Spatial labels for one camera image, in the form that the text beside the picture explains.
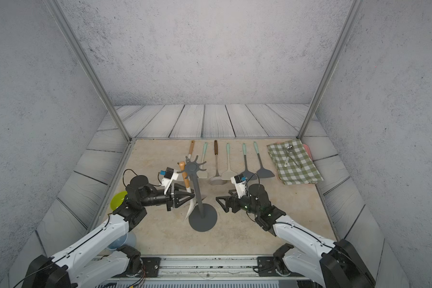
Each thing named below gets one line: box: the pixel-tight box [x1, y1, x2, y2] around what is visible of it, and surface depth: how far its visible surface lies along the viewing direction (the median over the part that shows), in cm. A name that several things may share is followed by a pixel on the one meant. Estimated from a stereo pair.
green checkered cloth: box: [266, 138, 324, 186], surface depth 108 cm
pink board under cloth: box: [302, 143, 313, 161], surface depth 114 cm
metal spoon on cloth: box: [283, 145, 293, 168], surface depth 115 cm
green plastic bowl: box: [109, 190, 128, 212], surface depth 93 cm
